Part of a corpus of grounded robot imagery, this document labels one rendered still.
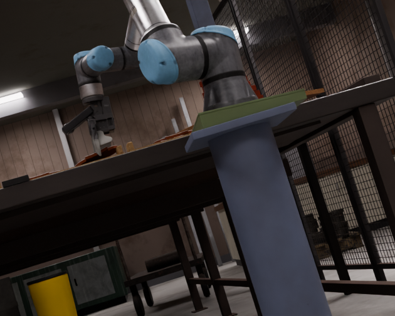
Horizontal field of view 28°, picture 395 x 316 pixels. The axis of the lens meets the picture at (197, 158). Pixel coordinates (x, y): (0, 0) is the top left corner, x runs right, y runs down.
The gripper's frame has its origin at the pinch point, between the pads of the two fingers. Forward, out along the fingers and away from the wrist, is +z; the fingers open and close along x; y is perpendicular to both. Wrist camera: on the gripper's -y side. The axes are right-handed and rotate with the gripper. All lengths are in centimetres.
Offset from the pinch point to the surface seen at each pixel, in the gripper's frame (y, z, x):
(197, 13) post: 79, -94, 176
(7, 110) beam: -67, -180, 776
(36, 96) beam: -27, -191, 773
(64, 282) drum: -29, 46, 505
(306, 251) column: 44, 40, -59
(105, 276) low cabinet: 17, 56, 777
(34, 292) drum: -57, 50, 505
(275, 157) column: 42, 15, -59
